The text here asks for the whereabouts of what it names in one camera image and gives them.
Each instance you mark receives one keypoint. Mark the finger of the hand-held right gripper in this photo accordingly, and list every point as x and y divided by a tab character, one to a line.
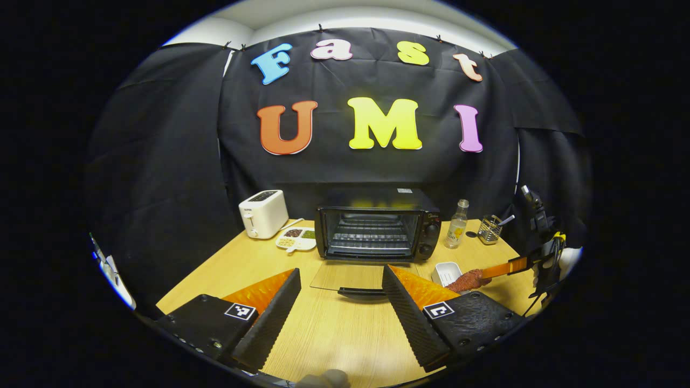
506	267

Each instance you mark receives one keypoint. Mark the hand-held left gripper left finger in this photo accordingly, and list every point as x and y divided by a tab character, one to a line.
269	323

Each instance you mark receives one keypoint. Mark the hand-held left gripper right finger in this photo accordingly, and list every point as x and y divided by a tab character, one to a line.
412	323

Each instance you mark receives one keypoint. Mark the reddish brown meat piece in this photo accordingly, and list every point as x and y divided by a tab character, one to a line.
468	281

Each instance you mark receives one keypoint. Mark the black electric oven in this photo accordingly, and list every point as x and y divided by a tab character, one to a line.
377	199

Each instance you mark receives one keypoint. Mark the metal spoon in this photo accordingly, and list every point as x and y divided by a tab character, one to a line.
506	220

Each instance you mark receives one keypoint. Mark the small white tray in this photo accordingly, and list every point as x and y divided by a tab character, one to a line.
444	272

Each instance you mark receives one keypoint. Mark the clear glass bottle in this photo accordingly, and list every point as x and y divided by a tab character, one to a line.
456	231

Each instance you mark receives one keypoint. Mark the white divided dish with beans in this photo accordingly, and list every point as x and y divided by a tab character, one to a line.
295	240

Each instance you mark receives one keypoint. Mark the white toaster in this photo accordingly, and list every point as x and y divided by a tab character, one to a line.
264	215

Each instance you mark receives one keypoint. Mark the white side desk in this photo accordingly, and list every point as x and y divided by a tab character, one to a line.
121	288

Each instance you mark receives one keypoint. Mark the black backdrop cloth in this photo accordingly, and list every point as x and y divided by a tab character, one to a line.
161	161

